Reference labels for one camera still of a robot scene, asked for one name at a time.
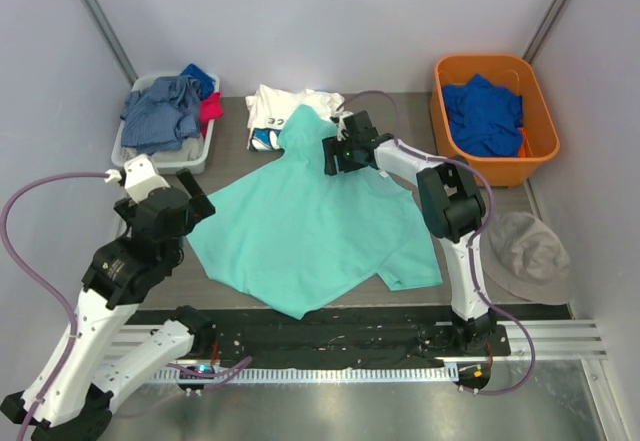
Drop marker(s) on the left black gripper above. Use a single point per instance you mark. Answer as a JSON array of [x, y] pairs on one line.
[[198, 203]]

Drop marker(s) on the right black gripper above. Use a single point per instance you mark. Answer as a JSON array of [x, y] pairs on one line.
[[331, 154]]

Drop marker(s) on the teal t shirt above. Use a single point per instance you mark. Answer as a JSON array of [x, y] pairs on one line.
[[297, 239]]

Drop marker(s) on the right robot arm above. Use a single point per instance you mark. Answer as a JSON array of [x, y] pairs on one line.
[[452, 207]]

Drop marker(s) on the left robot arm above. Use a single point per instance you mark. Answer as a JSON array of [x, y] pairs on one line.
[[76, 394]]

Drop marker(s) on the grey garment in basket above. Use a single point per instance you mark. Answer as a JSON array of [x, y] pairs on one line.
[[190, 150]]

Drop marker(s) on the white printed folded t shirt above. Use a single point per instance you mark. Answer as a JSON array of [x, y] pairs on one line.
[[269, 110]]

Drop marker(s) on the blue checked shirt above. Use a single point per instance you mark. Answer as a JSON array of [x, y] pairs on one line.
[[162, 116]]

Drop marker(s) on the red garment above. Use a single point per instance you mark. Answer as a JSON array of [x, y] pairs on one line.
[[210, 109]]

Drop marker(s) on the blue garment in basket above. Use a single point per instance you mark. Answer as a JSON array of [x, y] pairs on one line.
[[206, 83]]

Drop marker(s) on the royal blue garment in tub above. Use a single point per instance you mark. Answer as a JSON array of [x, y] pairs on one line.
[[485, 120]]

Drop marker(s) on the orange garment in tub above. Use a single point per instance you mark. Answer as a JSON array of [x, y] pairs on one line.
[[524, 150]]

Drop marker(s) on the orange plastic tub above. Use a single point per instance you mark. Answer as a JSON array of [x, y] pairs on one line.
[[517, 75]]

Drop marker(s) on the grey bucket hat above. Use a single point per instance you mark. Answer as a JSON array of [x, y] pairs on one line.
[[525, 257]]

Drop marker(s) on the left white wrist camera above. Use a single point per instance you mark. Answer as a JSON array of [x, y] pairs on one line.
[[139, 178]]

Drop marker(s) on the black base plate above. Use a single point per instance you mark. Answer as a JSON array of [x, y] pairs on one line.
[[340, 338]]

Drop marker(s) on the white slotted cable duct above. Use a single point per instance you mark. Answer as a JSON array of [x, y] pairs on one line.
[[447, 373]]

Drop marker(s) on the aluminium rail frame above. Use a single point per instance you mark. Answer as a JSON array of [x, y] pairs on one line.
[[552, 340]]

